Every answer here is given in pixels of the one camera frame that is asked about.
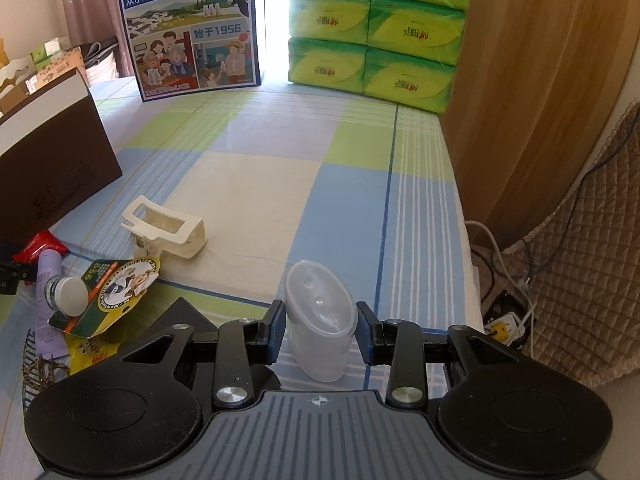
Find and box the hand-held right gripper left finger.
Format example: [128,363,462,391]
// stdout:
[120,299,288,411]

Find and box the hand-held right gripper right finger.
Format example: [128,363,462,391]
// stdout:
[355,301,523,408]

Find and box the clear plastic cup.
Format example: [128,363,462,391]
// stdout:
[284,260,359,383]

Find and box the light purple tube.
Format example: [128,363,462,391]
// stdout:
[29,252,65,361]

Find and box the brown hair clip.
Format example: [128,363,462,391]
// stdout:
[21,340,72,398]

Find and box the green yellow balm jar card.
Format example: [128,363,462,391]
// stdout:
[44,257,162,337]

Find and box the brown box with white inside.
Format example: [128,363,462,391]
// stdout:
[0,66,123,251]

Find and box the red packet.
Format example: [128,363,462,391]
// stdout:
[12,230,69,267]

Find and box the yellow packet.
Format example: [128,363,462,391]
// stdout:
[67,334,123,377]

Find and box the white power strip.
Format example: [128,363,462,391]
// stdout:
[484,310,527,345]

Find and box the cream plastic holder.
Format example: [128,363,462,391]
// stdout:
[121,195,208,261]

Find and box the open cardboard box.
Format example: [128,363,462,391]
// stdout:
[0,47,89,111]

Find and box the stack of white buckets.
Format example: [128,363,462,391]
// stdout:
[87,60,122,87]

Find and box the small green tissue pack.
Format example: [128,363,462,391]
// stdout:
[30,39,76,67]

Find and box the grey folded cloth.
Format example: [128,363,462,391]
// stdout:
[82,40,120,69]

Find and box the beige quilted cloth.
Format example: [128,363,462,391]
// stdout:
[500,100,640,389]

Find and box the pink curtain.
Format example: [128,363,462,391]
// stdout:
[52,0,142,81]

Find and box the blue illustrated milk carton box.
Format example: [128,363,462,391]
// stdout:
[114,0,264,104]

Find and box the stack of green tissue packs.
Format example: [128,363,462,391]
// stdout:
[287,0,476,115]

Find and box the wooden wardrobe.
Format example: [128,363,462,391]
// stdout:
[440,0,640,261]

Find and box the power strip with cables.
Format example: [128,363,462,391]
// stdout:
[465,220,537,348]

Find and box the cream cardboard handle piece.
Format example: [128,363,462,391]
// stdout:
[0,52,39,94]

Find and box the thin grey cable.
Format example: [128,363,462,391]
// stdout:
[527,127,632,286]

